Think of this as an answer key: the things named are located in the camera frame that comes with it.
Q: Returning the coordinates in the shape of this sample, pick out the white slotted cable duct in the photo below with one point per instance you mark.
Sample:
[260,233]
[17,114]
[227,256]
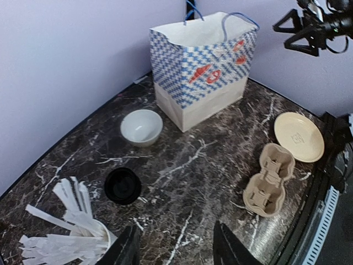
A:
[321,224]

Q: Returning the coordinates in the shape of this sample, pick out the brown cardboard cup carrier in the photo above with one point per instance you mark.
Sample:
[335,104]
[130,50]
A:
[265,192]

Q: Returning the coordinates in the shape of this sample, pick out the white ceramic bowl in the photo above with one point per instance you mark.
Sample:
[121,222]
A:
[141,128]

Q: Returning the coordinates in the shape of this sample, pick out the bundle of wrapped straws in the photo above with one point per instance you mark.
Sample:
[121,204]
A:
[56,248]

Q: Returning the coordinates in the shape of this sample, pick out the blue checkered paper bag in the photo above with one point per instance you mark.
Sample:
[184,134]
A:
[201,66]

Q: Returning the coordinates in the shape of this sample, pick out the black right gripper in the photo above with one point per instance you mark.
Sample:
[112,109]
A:
[311,32]

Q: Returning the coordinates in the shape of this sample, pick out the cream round plate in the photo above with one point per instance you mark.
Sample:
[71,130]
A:
[300,136]

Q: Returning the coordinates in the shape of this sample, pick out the stack of black lids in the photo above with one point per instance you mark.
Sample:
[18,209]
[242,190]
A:
[122,186]

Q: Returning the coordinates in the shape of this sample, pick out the white cup holding straws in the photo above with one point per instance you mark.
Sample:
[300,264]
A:
[92,248]

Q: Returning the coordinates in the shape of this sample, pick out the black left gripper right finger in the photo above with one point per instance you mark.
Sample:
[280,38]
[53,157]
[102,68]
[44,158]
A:
[227,248]

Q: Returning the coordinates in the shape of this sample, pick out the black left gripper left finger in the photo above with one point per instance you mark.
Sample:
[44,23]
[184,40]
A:
[125,250]

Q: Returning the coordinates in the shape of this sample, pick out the black table edge rail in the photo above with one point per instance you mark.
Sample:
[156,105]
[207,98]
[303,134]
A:
[333,169]

